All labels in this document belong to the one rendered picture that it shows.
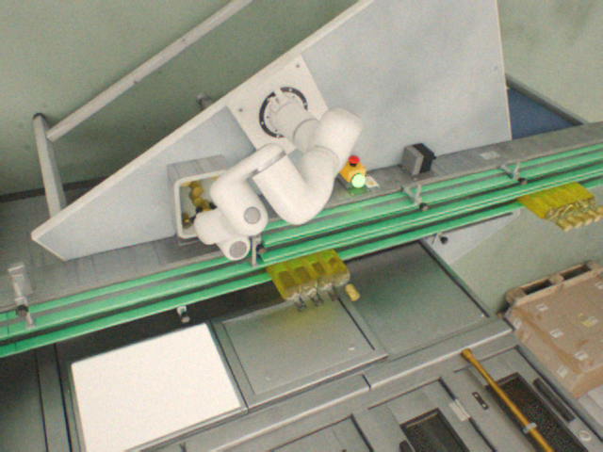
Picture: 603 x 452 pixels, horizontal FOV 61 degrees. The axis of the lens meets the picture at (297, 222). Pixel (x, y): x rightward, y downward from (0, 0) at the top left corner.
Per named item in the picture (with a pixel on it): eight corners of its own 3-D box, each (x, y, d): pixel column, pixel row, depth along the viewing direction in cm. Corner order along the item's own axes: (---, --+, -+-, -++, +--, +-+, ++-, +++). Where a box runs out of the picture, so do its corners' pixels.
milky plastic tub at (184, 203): (171, 223, 163) (179, 240, 157) (166, 164, 149) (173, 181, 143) (223, 211, 170) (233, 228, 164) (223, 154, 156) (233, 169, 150)
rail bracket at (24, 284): (17, 283, 148) (23, 343, 133) (0, 240, 137) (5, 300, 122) (35, 279, 150) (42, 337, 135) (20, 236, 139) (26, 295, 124)
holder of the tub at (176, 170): (172, 234, 167) (179, 250, 162) (166, 164, 149) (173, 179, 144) (223, 223, 174) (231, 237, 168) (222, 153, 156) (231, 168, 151)
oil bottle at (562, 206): (518, 191, 219) (570, 232, 200) (523, 180, 216) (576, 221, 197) (528, 188, 221) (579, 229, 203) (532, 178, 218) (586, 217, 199)
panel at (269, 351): (67, 367, 150) (85, 476, 128) (64, 362, 148) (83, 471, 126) (334, 285, 185) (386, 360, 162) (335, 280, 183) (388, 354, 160)
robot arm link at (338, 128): (289, 175, 114) (320, 109, 108) (308, 155, 136) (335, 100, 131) (327, 195, 114) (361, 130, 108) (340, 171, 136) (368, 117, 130)
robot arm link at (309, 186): (316, 133, 110) (302, 143, 97) (350, 185, 112) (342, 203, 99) (265, 166, 115) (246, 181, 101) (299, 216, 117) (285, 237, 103)
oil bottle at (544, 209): (508, 194, 217) (560, 235, 198) (513, 183, 213) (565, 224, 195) (518, 191, 219) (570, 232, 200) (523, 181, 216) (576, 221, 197)
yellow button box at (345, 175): (335, 176, 184) (346, 188, 179) (338, 159, 179) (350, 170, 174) (352, 173, 186) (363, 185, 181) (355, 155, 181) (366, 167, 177)
